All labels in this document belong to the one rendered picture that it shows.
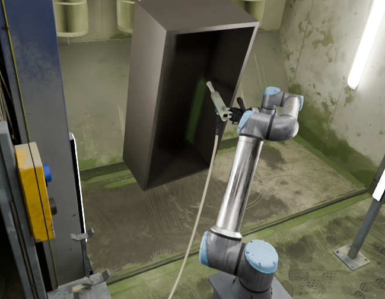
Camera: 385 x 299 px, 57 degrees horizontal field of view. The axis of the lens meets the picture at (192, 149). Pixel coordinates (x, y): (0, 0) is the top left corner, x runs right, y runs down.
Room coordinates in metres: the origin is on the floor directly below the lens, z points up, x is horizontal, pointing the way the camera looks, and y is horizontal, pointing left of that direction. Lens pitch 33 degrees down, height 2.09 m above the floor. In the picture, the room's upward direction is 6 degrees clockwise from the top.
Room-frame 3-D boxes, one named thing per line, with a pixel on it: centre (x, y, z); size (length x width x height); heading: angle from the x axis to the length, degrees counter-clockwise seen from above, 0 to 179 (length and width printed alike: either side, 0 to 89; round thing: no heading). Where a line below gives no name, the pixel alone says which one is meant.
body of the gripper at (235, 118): (1.97, -0.27, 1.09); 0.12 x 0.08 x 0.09; 103
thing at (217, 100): (2.06, -0.12, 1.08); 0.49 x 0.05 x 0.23; 12
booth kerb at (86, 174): (3.02, 0.00, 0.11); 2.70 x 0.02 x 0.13; 121
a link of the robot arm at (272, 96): (2.01, -0.45, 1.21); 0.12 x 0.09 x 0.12; 74
